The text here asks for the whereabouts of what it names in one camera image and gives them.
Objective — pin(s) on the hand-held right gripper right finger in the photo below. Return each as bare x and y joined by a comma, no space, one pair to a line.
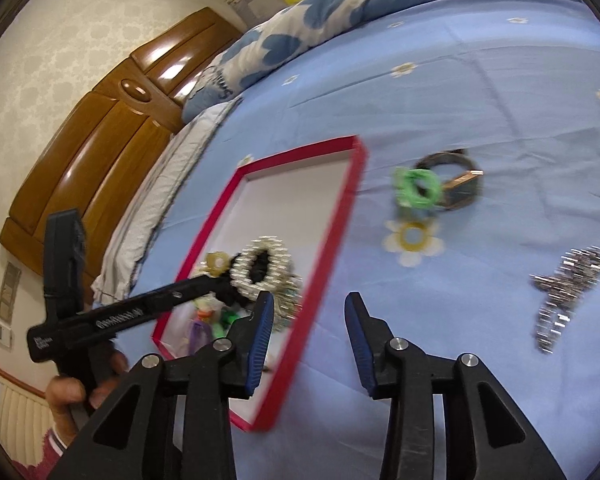
362,345

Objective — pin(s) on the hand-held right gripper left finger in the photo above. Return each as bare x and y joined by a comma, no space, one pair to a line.
257,340

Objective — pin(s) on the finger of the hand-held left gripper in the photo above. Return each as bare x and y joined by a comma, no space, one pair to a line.
200,290

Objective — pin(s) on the yellow pompom hair clip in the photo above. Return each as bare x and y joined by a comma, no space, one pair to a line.
210,260

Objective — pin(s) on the pearl bead scrunchie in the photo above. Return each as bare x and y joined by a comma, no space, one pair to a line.
275,260

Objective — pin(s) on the red shallow cardboard box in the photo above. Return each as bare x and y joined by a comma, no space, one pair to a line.
290,195

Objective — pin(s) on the person's left forearm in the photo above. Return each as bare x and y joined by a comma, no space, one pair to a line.
55,445

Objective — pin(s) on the person's left hand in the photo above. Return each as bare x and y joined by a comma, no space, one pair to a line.
67,392

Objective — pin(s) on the striped white pillow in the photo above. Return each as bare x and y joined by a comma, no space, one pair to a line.
155,195

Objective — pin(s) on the wooden headboard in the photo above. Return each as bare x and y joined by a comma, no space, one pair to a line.
105,135

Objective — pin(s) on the white radiator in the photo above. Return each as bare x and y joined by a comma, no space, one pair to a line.
22,420

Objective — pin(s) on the square-faced wrist watch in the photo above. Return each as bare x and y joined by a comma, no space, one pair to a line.
462,187

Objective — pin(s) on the blue heart print quilt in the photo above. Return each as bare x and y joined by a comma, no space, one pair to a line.
290,40

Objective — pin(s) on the white wall switch panel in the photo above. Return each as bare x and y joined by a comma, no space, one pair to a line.
9,290

